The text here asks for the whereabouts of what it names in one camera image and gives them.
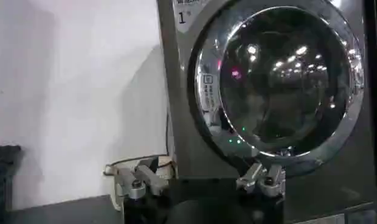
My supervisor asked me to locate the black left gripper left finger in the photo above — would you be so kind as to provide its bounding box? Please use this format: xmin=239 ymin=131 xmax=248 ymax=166
xmin=114 ymin=156 xmax=171 ymax=211

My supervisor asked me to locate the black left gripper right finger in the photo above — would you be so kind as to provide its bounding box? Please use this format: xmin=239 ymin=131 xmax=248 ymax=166
xmin=235 ymin=162 xmax=286 ymax=199

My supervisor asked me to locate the grey dryer machine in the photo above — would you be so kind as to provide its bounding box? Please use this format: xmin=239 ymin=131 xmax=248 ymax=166
xmin=156 ymin=0 xmax=377 ymax=224

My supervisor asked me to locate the round glass dryer door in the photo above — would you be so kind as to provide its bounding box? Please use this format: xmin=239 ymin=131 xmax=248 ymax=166
xmin=187 ymin=0 xmax=365 ymax=178

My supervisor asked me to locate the dark laundry basket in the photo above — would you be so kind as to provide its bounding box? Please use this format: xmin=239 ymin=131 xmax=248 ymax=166
xmin=0 ymin=145 xmax=24 ymax=224

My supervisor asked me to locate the white number label sticker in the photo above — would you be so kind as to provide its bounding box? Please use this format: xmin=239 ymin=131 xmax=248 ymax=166
xmin=172 ymin=0 xmax=209 ymax=33

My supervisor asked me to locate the black vertical frame post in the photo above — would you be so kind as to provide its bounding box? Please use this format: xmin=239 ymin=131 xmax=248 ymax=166
xmin=362 ymin=0 xmax=377 ymax=211

